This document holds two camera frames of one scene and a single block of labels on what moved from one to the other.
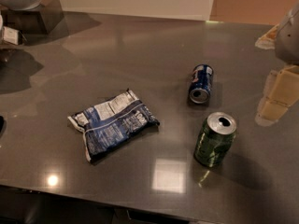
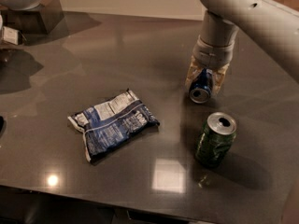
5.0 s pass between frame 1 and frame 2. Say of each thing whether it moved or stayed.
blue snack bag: stayed
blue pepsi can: stayed
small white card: stayed
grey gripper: moved
